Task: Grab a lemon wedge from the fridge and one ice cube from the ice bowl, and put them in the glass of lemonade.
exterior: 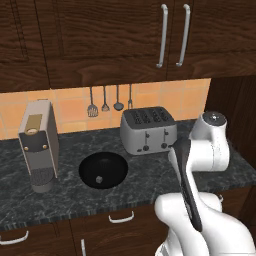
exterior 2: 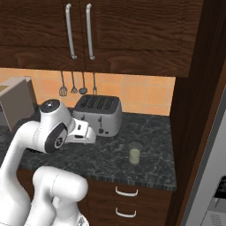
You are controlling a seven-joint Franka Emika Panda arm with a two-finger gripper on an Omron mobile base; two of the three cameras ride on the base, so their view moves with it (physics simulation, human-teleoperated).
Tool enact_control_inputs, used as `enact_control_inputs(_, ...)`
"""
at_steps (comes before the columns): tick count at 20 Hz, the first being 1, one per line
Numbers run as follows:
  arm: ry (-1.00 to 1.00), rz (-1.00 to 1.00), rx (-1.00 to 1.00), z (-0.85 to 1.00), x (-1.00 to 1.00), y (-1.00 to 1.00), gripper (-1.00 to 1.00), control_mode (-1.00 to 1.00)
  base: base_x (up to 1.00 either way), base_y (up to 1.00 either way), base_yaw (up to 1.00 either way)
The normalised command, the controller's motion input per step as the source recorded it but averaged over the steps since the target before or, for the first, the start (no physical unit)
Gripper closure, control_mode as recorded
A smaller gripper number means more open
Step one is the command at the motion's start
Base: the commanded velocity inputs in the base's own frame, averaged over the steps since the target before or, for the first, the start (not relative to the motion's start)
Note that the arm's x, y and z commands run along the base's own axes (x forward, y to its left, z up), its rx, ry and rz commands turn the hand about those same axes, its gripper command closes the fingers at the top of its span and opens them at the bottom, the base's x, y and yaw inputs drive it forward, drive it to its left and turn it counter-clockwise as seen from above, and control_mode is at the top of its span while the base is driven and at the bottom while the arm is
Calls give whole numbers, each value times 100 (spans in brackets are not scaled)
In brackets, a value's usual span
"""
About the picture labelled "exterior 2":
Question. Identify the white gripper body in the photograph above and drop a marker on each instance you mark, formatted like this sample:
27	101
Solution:
86	136

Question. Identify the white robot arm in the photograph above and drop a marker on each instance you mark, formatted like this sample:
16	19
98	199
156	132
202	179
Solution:
56	188

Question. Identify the glass of lemonade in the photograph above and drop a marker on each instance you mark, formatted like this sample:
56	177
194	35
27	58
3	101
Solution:
135	154

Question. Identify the dark wood fridge housing panel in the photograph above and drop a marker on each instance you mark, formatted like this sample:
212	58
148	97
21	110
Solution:
194	100

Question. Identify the silver fridge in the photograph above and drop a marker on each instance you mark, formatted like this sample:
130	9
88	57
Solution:
210	164

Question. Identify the silver four-slot toaster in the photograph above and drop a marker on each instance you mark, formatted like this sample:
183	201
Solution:
98	114

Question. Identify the grey ladle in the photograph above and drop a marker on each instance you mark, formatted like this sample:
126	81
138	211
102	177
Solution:
83	86

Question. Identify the grey whisk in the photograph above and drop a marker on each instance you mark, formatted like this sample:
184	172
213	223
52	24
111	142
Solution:
73	86

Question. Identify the grey meat fork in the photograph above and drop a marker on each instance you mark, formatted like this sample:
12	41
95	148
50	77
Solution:
94	84

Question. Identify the grey slotted spatula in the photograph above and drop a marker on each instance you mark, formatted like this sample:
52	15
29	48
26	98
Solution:
62	88

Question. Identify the dark wood drawer front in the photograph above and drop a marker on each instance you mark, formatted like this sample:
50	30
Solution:
126	214
129	192

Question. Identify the beige microwave oven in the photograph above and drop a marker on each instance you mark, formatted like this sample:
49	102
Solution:
14	101

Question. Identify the dark wood cupboard door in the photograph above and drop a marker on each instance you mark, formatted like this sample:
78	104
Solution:
32	32
138	35

